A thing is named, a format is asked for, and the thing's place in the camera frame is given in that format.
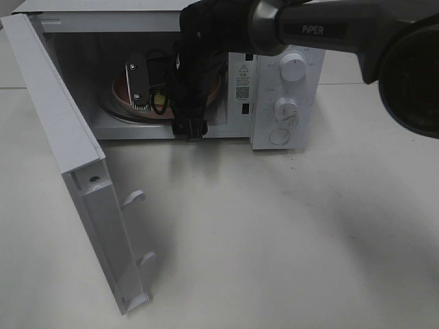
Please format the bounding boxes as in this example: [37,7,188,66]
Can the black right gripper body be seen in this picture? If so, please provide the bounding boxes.
[169,1,254,137]

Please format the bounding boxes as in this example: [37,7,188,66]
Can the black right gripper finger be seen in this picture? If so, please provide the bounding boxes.
[186,132,202,142]

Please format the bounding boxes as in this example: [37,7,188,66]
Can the pink speckled plate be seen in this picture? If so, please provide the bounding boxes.
[112,75,222,121]

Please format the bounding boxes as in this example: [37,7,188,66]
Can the round door release button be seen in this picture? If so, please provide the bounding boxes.
[269,129,291,145]

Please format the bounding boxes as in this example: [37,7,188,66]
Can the white timer knob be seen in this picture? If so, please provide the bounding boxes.
[274,97,298,121]

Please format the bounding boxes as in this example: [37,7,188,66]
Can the white microwave door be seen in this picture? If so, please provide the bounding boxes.
[1,14,156,315]

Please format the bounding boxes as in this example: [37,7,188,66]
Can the white bread sandwich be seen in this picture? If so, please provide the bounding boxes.
[151,88,169,110]

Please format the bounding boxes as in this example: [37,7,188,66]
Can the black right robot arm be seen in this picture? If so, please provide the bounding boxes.
[166,1,438,140]

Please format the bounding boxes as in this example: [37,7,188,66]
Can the glass microwave turntable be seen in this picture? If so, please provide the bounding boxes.
[100,99,227,125]

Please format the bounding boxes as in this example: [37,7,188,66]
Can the white upper power knob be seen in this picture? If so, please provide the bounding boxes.
[279,51,307,82]

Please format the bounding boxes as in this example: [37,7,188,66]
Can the white microwave oven body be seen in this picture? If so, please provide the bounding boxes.
[3,1,324,149]

